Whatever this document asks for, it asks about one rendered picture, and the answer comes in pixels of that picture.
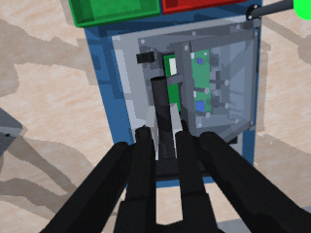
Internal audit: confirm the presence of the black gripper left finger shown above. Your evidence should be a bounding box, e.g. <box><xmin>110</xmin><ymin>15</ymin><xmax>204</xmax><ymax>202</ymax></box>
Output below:
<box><xmin>39</xmin><ymin>106</ymin><xmax>158</xmax><ymax>233</ymax></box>

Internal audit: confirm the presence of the green circuit board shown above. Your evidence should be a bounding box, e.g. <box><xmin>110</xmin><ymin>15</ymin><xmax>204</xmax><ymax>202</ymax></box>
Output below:
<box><xmin>164</xmin><ymin>54</ymin><xmax>181</xmax><ymax>117</ymax></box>

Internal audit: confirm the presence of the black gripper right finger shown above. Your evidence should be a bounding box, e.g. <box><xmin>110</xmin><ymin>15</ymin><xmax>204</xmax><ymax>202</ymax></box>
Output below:
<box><xmin>170</xmin><ymin>103</ymin><xmax>311</xmax><ymax>233</ymax></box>

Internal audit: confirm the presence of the green open bin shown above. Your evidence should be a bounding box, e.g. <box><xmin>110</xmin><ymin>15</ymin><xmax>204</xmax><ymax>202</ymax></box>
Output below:
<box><xmin>68</xmin><ymin>0</ymin><xmax>160</xmax><ymax>28</ymax></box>

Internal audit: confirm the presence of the red bin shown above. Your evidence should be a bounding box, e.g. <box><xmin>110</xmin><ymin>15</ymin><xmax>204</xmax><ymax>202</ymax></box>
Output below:
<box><xmin>162</xmin><ymin>0</ymin><xmax>248</xmax><ymax>15</ymax></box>

